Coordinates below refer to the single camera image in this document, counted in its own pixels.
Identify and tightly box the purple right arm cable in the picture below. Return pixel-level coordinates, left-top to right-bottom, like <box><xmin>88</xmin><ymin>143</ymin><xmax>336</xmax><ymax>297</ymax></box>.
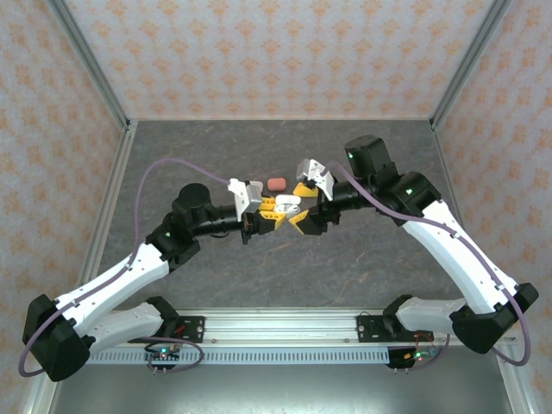
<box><xmin>322</xmin><ymin>161</ymin><xmax>532</xmax><ymax>373</ymax></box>

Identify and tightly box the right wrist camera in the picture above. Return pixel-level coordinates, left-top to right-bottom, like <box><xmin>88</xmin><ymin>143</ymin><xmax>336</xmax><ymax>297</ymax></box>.
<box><xmin>295</xmin><ymin>158</ymin><xmax>338</xmax><ymax>202</ymax></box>

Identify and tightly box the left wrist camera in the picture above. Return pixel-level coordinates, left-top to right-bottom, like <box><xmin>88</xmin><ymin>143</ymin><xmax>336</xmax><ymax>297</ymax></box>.
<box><xmin>227</xmin><ymin>178</ymin><xmax>264</xmax><ymax>216</ymax></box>

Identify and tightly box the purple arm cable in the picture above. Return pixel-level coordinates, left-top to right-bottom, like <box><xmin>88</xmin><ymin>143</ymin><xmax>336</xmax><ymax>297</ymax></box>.
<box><xmin>322</xmin><ymin>161</ymin><xmax>532</xmax><ymax>373</ymax></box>
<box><xmin>17</xmin><ymin>157</ymin><xmax>234</xmax><ymax>379</ymax></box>

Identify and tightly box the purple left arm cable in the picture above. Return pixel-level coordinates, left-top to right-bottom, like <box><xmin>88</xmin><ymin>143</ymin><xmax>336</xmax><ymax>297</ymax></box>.
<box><xmin>17</xmin><ymin>157</ymin><xmax>234</xmax><ymax>379</ymax></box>

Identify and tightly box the grey metal panel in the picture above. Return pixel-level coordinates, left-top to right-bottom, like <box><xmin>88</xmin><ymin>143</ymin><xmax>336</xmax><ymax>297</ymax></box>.
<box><xmin>47</xmin><ymin>364</ymin><xmax>510</xmax><ymax>414</ymax></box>

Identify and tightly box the aluminium corner post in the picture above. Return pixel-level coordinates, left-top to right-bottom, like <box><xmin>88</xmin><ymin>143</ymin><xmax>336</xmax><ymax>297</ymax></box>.
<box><xmin>45</xmin><ymin>0</ymin><xmax>139</xmax><ymax>130</ymax></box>
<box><xmin>430</xmin><ymin>0</ymin><xmax>514</xmax><ymax>130</ymax></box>

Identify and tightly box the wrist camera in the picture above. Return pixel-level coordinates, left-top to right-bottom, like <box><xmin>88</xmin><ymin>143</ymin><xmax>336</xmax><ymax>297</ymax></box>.
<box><xmin>295</xmin><ymin>158</ymin><xmax>338</xmax><ymax>202</ymax></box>
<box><xmin>227</xmin><ymin>178</ymin><xmax>264</xmax><ymax>216</ymax></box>

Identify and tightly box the white earbud charging case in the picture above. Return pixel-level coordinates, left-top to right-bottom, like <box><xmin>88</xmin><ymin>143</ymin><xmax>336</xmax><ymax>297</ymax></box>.
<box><xmin>273</xmin><ymin>194</ymin><xmax>302</xmax><ymax>216</ymax></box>

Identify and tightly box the aluminium side rail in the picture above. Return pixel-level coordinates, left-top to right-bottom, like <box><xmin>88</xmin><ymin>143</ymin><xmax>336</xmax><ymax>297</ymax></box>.
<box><xmin>21</xmin><ymin>119</ymin><xmax>140</xmax><ymax>414</ymax></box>
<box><xmin>430</xmin><ymin>119</ymin><xmax>534</xmax><ymax>414</ymax></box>

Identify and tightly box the slotted grey cable duct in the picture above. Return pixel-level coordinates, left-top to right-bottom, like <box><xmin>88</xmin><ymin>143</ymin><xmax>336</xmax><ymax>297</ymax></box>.
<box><xmin>88</xmin><ymin>348</ymin><xmax>392</xmax><ymax>367</ymax></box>

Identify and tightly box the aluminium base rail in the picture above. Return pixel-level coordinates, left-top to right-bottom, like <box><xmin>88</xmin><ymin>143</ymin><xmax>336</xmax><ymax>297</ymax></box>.
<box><xmin>45</xmin><ymin>308</ymin><xmax>518</xmax><ymax>346</ymax></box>

